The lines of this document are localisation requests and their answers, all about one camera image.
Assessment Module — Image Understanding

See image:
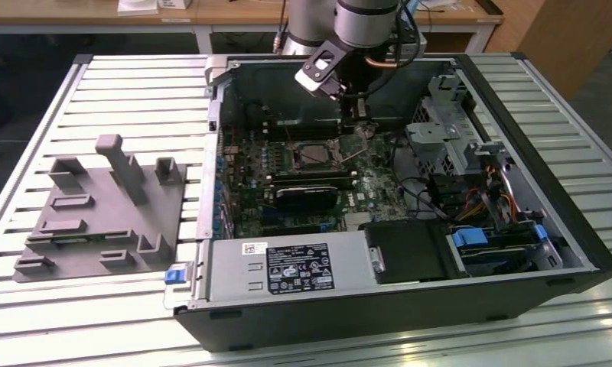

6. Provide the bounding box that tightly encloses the metal socket cover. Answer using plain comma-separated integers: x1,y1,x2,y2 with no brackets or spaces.
331,122,384,164

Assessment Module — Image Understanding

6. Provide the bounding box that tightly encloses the metal wire locking lever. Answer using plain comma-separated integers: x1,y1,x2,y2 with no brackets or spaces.
341,144,369,162

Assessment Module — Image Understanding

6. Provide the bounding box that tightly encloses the silver square CPU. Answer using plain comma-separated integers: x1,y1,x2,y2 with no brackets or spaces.
297,144,333,164

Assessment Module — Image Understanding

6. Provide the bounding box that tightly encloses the CPU socket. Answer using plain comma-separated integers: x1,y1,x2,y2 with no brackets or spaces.
288,139,347,172

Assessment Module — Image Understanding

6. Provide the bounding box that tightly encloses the black RAM slot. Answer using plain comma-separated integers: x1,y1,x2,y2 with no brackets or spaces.
261,117,344,129
272,171,352,180
264,128,345,141

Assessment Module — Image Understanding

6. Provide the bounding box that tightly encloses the silver metal drive cage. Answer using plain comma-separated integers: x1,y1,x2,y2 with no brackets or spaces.
401,74,511,180

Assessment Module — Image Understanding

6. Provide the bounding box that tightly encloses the green motherboard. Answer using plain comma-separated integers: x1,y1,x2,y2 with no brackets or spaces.
217,114,429,238

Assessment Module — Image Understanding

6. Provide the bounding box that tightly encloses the black graphics card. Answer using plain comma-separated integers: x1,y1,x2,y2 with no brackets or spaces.
272,186,341,213

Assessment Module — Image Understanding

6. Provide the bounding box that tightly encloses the silver chipset heatsink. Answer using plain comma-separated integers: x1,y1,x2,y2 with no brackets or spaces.
345,213,371,231

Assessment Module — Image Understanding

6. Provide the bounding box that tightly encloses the black expansion slot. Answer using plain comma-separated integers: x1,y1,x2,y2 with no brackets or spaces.
262,224,349,236

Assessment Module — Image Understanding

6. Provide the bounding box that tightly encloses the wooden cabinet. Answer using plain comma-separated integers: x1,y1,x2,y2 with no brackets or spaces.
488,0,612,99

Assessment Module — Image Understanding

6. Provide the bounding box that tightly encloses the white cardboard box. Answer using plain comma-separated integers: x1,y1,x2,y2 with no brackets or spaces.
116,0,162,16

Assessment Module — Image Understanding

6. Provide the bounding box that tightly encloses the blue disk carrier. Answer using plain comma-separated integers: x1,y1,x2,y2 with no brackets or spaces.
448,225,541,276

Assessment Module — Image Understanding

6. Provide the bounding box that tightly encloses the silver power supply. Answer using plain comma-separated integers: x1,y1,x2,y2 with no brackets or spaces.
202,229,384,303

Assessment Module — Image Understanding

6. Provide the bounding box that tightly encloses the grey plastic parts rack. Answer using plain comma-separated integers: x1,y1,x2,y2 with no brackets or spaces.
10,134,189,284

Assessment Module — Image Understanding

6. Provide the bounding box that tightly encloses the black open PC case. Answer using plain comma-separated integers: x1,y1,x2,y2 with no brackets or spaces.
172,51,612,353

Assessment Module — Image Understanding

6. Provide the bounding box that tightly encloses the green RAM stick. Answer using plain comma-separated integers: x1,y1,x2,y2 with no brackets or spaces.
53,235,108,244

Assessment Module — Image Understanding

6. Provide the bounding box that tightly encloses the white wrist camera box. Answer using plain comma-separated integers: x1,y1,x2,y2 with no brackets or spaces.
293,49,347,101

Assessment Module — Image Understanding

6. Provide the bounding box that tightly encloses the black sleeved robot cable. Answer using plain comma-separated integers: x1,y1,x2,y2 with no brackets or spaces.
364,0,423,99

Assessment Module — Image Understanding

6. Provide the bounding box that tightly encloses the coloured power wire bundle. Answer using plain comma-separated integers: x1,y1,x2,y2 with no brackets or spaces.
456,164,521,230

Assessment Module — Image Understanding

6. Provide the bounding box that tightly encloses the wooden desk white frame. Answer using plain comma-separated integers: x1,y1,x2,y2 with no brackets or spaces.
0,0,505,54

